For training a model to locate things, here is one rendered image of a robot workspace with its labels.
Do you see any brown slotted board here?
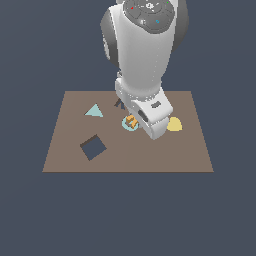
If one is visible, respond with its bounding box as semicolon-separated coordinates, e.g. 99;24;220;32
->
42;90;215;174

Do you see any small orange green object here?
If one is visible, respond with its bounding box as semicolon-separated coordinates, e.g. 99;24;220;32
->
121;114;140;132

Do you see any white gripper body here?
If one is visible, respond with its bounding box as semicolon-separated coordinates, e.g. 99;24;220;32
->
114;78;174;141

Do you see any light blue triangle piece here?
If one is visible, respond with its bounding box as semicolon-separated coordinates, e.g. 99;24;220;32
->
84;103;104;119

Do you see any yellow rounded piece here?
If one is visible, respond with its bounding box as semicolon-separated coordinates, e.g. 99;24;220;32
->
166;116;184;132

